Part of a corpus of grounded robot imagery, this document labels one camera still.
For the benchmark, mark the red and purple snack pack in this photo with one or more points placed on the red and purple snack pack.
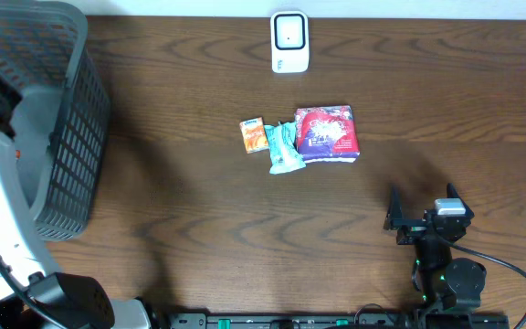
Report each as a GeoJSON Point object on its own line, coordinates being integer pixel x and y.
{"type": "Point", "coordinates": [326, 134]}

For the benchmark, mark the orange tissue pack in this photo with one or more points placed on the orange tissue pack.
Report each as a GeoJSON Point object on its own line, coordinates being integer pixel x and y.
{"type": "Point", "coordinates": [254, 135]}

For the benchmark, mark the grey plastic mesh basket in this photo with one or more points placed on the grey plastic mesh basket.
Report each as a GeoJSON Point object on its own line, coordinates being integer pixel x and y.
{"type": "Point", "coordinates": [61, 123]}

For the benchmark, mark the white barcode scanner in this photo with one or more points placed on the white barcode scanner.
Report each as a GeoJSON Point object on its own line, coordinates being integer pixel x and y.
{"type": "Point", "coordinates": [290, 42]}

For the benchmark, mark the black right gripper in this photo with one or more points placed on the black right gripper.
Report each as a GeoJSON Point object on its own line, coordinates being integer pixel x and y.
{"type": "Point", "coordinates": [417, 227]}

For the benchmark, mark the teal wet wipes pack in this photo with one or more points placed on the teal wet wipes pack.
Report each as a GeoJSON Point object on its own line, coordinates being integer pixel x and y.
{"type": "Point", "coordinates": [283, 154]}

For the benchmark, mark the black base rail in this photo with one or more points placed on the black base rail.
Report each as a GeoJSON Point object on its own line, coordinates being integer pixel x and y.
{"type": "Point", "coordinates": [339, 321]}

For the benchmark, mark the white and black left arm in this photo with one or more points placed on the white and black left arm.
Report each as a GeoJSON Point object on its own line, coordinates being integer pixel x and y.
{"type": "Point", "coordinates": [34, 291]}

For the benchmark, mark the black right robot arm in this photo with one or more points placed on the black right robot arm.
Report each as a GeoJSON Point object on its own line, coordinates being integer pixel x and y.
{"type": "Point", "coordinates": [447, 283]}

